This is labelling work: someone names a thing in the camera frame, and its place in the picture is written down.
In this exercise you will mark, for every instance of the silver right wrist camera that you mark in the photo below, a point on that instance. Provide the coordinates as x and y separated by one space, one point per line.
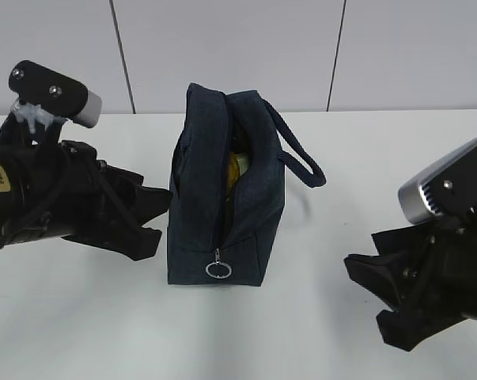
447 187

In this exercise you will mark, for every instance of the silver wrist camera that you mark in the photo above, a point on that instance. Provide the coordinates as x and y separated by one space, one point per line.
55 93
447 187

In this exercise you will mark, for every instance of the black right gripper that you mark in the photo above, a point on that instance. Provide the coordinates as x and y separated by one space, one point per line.
427 274

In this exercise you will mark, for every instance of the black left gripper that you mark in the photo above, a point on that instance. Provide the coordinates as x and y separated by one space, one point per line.
59 185

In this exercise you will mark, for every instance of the yellow pear-shaped fruit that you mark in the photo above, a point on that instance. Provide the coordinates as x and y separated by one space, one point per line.
233 172

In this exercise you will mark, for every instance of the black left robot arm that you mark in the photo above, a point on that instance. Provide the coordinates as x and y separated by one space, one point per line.
16 143

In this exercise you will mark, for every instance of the dark blue lunch bag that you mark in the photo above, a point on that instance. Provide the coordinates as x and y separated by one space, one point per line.
220 238

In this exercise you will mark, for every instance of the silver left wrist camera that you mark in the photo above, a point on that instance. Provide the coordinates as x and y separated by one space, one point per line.
55 93

